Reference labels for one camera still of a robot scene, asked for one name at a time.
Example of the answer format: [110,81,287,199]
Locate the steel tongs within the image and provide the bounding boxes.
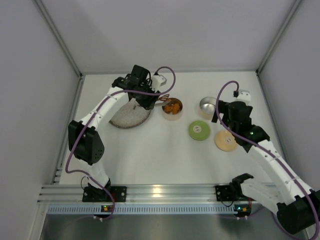
[133,93,176,110]

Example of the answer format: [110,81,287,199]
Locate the beige round lid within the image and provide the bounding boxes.
[214,130,238,152]

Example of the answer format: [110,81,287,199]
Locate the orange food piece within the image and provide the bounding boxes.
[172,102,181,115]
[163,105,174,114]

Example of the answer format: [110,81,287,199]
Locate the steel lunch container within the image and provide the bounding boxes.
[161,97,183,121]
[199,96,216,121]

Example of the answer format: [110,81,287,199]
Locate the green round lid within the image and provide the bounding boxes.
[188,120,211,141]

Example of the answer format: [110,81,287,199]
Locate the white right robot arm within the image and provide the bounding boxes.
[212,100,320,239]

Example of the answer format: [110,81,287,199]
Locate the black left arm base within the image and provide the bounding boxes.
[82,182,127,203]

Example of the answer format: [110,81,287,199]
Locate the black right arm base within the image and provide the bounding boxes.
[214,173,254,202]

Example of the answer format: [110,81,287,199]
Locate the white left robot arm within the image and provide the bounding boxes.
[65,73,167,202]

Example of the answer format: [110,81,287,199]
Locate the speckled ceramic plate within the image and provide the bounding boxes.
[109,98,152,129]

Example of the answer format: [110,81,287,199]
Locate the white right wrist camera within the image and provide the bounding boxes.
[235,90,251,106]

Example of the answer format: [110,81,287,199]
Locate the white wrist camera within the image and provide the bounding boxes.
[151,74,167,92]
[235,90,251,106]

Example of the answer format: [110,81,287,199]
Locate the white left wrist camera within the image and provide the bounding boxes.
[151,74,167,92]

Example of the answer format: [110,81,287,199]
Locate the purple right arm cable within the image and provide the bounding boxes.
[215,80,318,236]

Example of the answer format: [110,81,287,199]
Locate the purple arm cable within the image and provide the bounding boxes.
[64,66,176,222]
[215,80,318,236]

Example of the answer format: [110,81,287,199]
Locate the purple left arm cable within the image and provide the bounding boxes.
[64,66,176,222]

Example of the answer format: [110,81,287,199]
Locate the aluminium frame rail left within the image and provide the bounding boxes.
[32,0,83,185]

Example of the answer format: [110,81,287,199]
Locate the grey slotted cable duct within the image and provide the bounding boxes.
[47,204,240,215]

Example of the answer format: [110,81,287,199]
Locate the aluminium frame post right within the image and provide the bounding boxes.
[255,0,305,76]

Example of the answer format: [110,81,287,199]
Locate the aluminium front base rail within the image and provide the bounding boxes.
[37,183,276,205]

